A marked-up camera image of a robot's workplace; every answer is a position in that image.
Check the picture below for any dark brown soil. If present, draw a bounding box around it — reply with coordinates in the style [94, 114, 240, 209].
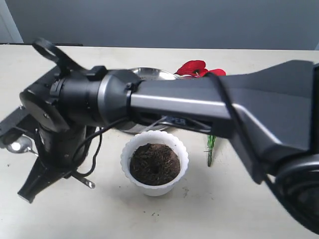
[129, 143, 180, 186]

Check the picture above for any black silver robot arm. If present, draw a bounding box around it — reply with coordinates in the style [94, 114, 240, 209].
[19, 60, 319, 233]

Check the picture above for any white scalloped flower pot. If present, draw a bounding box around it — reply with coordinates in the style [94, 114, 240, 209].
[121, 130, 189, 197]

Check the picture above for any silver metal spoon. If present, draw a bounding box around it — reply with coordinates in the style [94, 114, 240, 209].
[6, 136, 95, 189]

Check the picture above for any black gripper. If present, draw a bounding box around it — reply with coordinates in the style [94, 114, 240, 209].
[17, 67, 87, 204]

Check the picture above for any round stainless steel plate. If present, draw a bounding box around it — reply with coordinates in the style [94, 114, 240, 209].
[117, 67, 179, 134]

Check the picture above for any red artificial flower green stem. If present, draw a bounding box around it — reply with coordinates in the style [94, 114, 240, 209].
[174, 60, 226, 167]

